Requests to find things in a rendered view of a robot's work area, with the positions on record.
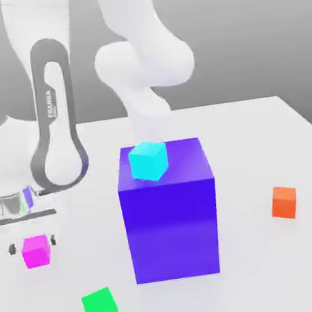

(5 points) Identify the small orange cube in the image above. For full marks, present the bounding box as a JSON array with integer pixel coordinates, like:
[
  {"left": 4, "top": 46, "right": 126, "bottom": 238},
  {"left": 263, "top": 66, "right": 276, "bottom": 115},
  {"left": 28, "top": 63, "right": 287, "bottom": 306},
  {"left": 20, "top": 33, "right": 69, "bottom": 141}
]
[{"left": 267, "top": 183, "right": 301, "bottom": 223}]

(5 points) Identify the small cyan cube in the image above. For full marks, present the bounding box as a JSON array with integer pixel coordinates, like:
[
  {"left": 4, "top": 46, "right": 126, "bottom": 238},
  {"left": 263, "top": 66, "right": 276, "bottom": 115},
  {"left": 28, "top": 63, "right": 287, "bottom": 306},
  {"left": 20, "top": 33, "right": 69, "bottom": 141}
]
[{"left": 126, "top": 138, "right": 172, "bottom": 186}]

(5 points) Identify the large blue box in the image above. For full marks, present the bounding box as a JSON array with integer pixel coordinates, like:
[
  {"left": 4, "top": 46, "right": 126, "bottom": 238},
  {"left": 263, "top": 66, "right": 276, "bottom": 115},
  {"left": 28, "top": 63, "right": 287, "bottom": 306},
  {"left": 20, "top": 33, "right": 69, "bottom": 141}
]
[{"left": 111, "top": 135, "right": 228, "bottom": 286}]

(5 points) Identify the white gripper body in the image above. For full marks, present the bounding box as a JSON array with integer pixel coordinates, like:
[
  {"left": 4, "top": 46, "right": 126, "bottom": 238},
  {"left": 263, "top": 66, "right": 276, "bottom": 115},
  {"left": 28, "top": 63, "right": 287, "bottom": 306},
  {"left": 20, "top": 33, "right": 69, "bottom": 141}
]
[{"left": 0, "top": 207, "right": 62, "bottom": 242}]

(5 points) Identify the small magenta cube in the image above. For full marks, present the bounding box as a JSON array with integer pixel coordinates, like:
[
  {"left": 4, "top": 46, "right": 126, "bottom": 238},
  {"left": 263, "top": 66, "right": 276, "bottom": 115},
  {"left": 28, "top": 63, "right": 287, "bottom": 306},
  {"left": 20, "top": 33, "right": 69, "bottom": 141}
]
[{"left": 19, "top": 233, "right": 54, "bottom": 271}]

